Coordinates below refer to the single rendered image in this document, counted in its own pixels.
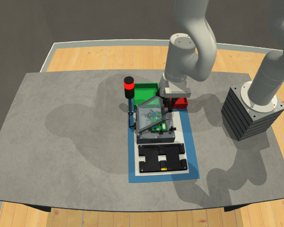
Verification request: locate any red bin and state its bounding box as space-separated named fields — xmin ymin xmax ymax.
xmin=172 ymin=98 xmax=188 ymax=109

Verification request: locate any green circuit board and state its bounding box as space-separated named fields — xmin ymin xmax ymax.
xmin=151 ymin=121 xmax=167 ymax=131

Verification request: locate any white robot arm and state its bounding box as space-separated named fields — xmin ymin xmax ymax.
xmin=164 ymin=0 xmax=284 ymax=114

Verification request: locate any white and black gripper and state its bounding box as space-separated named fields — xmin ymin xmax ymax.
xmin=155 ymin=73 xmax=179 ymax=107

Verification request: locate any green open bin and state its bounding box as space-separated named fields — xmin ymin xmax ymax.
xmin=133 ymin=83 xmax=159 ymax=110

